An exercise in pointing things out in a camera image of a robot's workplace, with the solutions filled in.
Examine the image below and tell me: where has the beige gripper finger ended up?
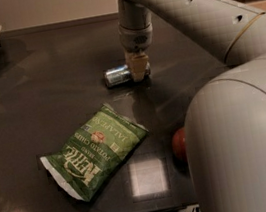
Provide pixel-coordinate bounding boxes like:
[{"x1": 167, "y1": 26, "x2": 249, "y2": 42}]
[{"x1": 124, "y1": 51, "x2": 149, "y2": 82}]

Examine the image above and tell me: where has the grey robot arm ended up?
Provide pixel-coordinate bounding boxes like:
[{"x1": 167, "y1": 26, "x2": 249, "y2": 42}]
[{"x1": 118, "y1": 0, "x2": 266, "y2": 212}]

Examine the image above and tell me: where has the red apple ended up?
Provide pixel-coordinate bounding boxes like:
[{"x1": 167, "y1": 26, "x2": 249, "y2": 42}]
[{"x1": 171, "y1": 127, "x2": 188, "y2": 162}]

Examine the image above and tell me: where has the silver blue redbull can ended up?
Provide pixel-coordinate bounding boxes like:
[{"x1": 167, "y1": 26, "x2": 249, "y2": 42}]
[{"x1": 101, "y1": 60, "x2": 153, "y2": 89}]

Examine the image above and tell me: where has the green kettle chips bag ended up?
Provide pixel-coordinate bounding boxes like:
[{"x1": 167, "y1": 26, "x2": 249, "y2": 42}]
[{"x1": 39, "y1": 104, "x2": 148, "y2": 202}]

